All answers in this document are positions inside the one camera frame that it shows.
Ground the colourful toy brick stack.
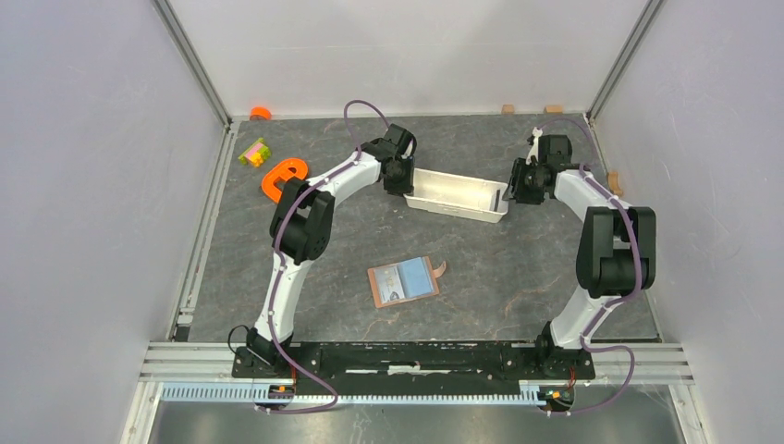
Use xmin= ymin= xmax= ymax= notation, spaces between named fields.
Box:
xmin=238 ymin=138 xmax=271 ymax=168

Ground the curved wooden piece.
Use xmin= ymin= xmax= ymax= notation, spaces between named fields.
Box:
xmin=606 ymin=171 xmax=624 ymax=198

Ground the white plastic tray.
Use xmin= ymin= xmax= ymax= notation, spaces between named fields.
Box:
xmin=405 ymin=168 xmax=508 ymax=223

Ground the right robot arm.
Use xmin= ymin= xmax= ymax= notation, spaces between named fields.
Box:
xmin=503 ymin=129 xmax=656 ymax=377

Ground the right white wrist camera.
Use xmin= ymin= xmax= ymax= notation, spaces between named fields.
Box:
xmin=526 ymin=127 xmax=544 ymax=165

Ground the brown leather card holder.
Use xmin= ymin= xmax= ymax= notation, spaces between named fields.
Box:
xmin=367 ymin=256 xmax=447 ymax=308

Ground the blue toothed cable rail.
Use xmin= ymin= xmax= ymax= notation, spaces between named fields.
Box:
xmin=160 ymin=382 xmax=546 ymax=406

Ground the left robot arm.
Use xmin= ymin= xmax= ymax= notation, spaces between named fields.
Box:
xmin=246 ymin=124 xmax=417 ymax=377

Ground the orange letter-shaped plastic piece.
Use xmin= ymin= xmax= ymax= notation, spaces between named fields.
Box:
xmin=260 ymin=157 xmax=310 ymax=204

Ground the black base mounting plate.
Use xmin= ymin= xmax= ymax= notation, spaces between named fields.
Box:
xmin=231 ymin=341 xmax=595 ymax=397

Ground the orange round cap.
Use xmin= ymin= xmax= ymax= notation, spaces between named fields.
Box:
xmin=249 ymin=106 xmax=272 ymax=120

